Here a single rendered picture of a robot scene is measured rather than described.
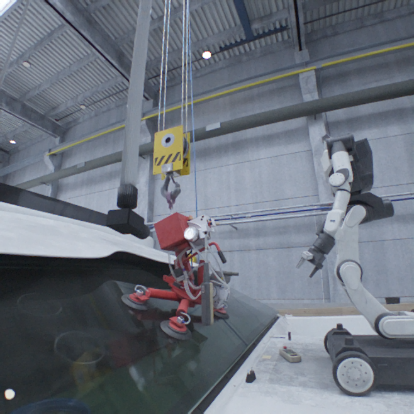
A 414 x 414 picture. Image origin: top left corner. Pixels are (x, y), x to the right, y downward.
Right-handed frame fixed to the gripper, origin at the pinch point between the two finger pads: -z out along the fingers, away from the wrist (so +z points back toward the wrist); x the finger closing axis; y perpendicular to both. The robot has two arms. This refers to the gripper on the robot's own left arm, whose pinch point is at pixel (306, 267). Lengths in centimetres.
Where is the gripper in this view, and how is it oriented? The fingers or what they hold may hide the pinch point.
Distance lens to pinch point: 132.4
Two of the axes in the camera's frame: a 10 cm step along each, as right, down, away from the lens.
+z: 5.8, -8.1, -0.5
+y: -6.9, -4.6, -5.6
